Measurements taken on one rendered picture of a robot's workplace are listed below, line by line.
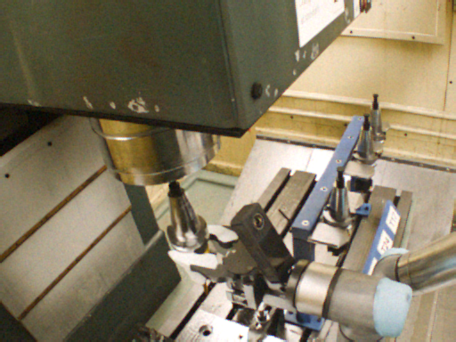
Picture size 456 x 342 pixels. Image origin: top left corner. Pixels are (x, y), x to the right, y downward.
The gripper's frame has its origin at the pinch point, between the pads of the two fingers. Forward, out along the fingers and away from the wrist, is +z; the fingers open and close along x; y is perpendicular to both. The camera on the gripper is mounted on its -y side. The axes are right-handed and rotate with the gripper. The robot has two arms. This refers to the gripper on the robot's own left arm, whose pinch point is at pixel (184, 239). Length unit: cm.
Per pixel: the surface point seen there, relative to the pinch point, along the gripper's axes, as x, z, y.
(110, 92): -12.7, -9.5, -31.7
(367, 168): 41.0, -19.4, 9.5
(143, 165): -7.3, -4.6, -19.9
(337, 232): 19.3, -18.9, 9.6
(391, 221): 56, -25, 37
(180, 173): -4.7, -7.4, -17.7
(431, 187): 93, -36, 49
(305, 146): 100, 20, 46
